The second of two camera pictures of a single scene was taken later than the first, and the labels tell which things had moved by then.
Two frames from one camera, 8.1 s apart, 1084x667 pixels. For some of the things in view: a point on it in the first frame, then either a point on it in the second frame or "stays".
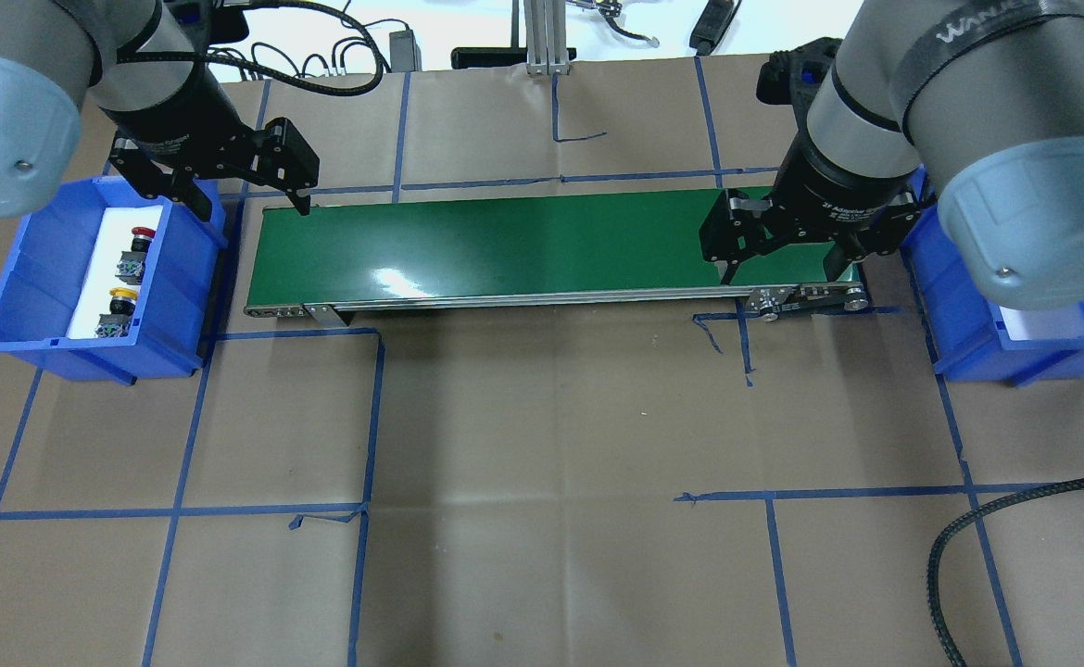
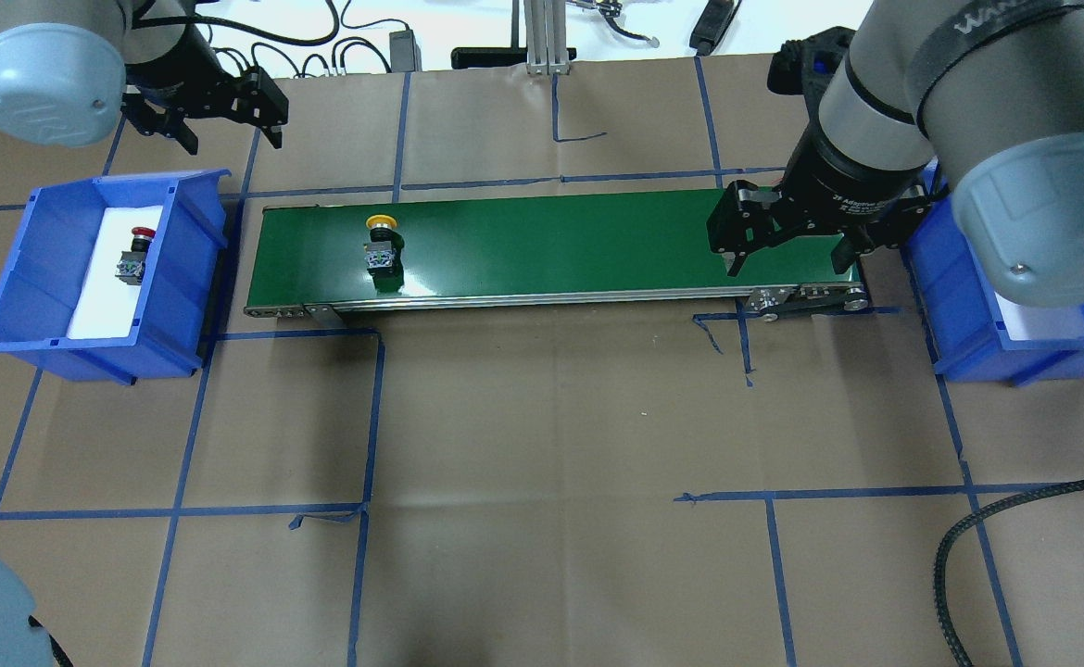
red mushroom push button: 131,267 stays
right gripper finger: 741,226 stays
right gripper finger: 851,245 stays
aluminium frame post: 546,37 stays
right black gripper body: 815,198 stays
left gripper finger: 286,161 → 260,102
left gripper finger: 151,179 → 149,120
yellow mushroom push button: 121,308 → 379,251
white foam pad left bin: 114,237 stays
